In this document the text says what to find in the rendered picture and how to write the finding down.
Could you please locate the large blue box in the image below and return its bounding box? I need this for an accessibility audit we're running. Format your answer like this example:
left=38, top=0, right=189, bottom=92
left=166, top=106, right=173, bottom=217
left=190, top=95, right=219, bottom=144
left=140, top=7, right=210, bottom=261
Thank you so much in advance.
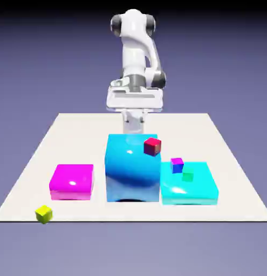
left=104, top=133, right=162, bottom=203

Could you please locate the small yellow cube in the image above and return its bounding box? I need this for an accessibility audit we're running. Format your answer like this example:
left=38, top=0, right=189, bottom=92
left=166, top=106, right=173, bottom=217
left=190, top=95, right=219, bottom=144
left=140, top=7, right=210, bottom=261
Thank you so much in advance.
left=35, top=204, right=53, bottom=225

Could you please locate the small green cube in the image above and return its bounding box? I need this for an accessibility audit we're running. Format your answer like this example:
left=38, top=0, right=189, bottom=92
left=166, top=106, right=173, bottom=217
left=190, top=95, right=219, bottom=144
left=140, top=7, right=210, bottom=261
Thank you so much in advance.
left=181, top=167, right=195, bottom=183

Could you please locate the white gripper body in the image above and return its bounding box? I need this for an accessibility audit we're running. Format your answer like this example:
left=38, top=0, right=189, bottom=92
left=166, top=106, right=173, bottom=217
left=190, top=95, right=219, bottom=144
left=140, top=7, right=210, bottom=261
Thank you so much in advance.
left=106, top=86, right=164, bottom=113

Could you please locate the large magenta box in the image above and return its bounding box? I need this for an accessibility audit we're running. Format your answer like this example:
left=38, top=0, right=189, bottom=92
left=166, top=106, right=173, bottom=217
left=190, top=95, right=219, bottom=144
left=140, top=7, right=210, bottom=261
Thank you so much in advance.
left=49, top=164, right=94, bottom=201

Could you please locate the small red cube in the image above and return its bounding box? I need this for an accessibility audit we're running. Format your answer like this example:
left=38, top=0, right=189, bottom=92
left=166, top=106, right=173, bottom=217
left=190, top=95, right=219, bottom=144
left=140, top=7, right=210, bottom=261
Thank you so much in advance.
left=143, top=137, right=162, bottom=157

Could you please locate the small blue cube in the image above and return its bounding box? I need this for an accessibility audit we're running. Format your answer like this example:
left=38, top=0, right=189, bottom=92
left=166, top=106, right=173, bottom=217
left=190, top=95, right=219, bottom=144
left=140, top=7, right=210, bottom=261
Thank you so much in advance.
left=170, top=157, right=184, bottom=174

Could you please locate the large cyan box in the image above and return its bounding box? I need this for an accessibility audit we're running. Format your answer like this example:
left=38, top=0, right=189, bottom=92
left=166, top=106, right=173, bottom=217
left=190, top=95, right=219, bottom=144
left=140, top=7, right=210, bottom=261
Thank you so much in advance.
left=160, top=161, right=220, bottom=206

